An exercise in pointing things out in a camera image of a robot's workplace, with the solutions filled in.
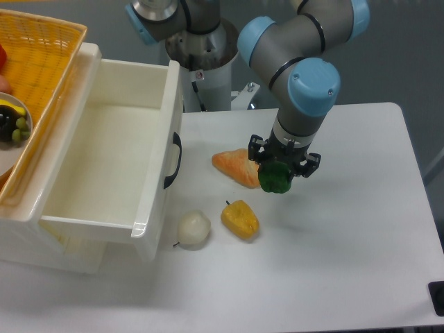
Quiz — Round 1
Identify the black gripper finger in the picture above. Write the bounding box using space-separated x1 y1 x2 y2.
248 135 266 163
293 153 321 178

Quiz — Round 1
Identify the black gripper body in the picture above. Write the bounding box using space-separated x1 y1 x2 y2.
260 135 307 173

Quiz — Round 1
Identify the green bell pepper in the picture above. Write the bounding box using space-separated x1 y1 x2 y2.
258 161 291 194

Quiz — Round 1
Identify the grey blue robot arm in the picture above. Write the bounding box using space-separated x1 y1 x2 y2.
125 1 370 178

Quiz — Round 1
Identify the yellow bell pepper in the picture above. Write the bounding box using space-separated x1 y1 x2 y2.
221 200 259 240

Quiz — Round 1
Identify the open upper white drawer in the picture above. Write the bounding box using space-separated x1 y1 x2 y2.
43 60 183 261

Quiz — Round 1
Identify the white drawer cabinet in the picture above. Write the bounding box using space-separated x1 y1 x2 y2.
1 43 106 273

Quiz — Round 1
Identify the orange triangular bread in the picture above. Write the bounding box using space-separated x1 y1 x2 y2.
212 148 260 189

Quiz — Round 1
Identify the white pear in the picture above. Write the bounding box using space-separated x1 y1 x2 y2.
173 210 212 250

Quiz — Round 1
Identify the black object at table edge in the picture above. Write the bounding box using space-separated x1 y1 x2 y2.
427 281 444 317

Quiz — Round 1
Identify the yellow woven basket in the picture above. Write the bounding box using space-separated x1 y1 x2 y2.
1 9 87 203

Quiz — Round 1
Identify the white plate with food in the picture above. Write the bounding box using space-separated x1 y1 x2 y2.
1 92 33 178

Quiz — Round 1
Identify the peach fruit in basket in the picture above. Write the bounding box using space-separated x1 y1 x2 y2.
0 75 12 94

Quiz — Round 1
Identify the red fruit in basket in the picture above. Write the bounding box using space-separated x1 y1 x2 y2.
0 45 8 69

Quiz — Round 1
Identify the white metal table bracket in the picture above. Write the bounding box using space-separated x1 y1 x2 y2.
231 82 261 110

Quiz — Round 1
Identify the black drawer handle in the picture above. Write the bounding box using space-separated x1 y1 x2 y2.
163 132 183 189

